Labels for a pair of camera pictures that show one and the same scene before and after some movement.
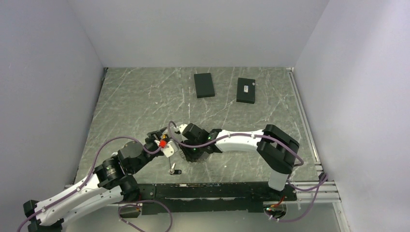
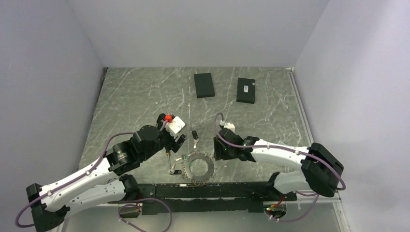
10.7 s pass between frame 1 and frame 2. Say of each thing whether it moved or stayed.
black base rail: stayed
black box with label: stayed
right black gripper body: moved
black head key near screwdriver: stayed
